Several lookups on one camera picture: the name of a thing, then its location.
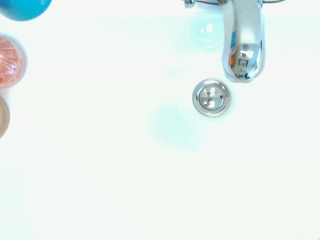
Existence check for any white ceramic sink basin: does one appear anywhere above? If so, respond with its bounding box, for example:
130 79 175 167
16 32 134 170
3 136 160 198
0 0 320 240

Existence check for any chrome sink drain stopper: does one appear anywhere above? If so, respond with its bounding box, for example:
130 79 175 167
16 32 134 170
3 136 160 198
192 78 232 118

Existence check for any chrome faucet spout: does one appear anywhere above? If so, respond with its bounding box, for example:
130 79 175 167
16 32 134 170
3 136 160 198
216 0 266 84

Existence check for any tan round wooden object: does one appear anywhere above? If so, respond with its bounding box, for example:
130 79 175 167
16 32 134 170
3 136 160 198
0 95 11 139

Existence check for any orange translucent round soap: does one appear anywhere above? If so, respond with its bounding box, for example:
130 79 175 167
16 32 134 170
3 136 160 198
0 36 26 89

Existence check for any blue round container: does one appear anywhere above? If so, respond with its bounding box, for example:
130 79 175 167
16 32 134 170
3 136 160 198
0 0 53 22

